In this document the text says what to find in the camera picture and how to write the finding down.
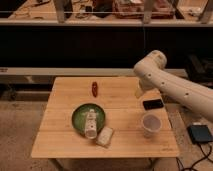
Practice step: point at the wooden table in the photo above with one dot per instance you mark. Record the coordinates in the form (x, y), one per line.
(122, 135)

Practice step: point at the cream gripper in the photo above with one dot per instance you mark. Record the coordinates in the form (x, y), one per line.
(139, 91)

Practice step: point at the white patterned cup lying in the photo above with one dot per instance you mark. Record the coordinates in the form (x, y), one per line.
(90, 129)

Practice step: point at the long workbench shelf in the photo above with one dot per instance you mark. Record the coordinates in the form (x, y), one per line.
(107, 13)

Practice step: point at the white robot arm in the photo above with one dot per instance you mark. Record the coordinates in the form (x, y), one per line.
(197, 98)

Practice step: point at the dark blue box device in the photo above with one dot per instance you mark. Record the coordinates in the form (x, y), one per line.
(199, 134)

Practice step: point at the red chili pepper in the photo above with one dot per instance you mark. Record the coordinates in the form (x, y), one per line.
(95, 89)

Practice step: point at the white plastic cup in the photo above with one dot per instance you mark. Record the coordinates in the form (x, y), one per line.
(151, 125)

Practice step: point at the green round plate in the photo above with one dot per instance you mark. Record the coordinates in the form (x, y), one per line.
(79, 117)

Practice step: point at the black smartphone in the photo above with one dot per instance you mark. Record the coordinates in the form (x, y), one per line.
(153, 104)

